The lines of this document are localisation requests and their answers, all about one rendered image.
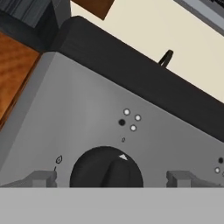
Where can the brown wooden cupboard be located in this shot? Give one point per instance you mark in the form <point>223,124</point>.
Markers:
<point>94,7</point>
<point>14,73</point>

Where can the grey and black stove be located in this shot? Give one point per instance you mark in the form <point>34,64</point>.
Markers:
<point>93,99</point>

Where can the brown wooden cupboard front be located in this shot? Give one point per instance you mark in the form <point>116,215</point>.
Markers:
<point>14,73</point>

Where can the grey range hood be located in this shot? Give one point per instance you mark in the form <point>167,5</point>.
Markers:
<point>204,11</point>

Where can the black stove knob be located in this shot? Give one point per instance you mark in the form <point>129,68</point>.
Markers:
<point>106,169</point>

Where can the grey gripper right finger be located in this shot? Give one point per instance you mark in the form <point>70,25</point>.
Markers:
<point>180,179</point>

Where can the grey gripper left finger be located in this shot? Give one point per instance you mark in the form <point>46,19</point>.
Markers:
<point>43,178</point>

